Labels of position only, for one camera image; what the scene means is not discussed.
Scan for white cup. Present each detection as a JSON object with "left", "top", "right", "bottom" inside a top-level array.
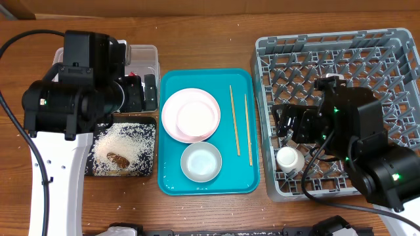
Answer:
[{"left": 276, "top": 146, "right": 305, "bottom": 173}]

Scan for grey bowl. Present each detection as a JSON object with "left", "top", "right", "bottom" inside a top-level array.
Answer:
[{"left": 180, "top": 142, "right": 222, "bottom": 183}]

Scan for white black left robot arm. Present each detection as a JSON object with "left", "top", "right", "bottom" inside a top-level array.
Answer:
[{"left": 22, "top": 31, "right": 158, "bottom": 235}]

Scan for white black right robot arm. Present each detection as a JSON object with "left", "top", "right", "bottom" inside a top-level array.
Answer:
[{"left": 272, "top": 73, "right": 419, "bottom": 235}]

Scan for clear plastic waste bin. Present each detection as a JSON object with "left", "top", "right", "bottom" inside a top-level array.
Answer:
[{"left": 43, "top": 35, "right": 158, "bottom": 118}]

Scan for grey dishwasher rack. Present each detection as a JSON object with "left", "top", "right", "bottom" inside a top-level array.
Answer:
[{"left": 251, "top": 28, "right": 419, "bottom": 202}]

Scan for large pink plate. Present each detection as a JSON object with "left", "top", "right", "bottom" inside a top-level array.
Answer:
[{"left": 161, "top": 88, "right": 221, "bottom": 144}]

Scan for white rice pile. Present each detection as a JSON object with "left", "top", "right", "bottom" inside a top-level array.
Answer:
[{"left": 87, "top": 123, "right": 156, "bottom": 176}]

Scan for black plastic tray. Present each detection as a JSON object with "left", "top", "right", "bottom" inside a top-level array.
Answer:
[{"left": 83, "top": 116, "right": 158, "bottom": 178}]

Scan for brown food scrap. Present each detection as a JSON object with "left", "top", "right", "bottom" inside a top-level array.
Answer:
[{"left": 106, "top": 153, "right": 130, "bottom": 168}]

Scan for teal serving tray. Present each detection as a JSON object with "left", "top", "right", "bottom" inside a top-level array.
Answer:
[{"left": 157, "top": 68, "right": 260, "bottom": 195}]

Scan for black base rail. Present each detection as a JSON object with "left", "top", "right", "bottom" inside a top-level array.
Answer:
[{"left": 94, "top": 214, "right": 375, "bottom": 236}]

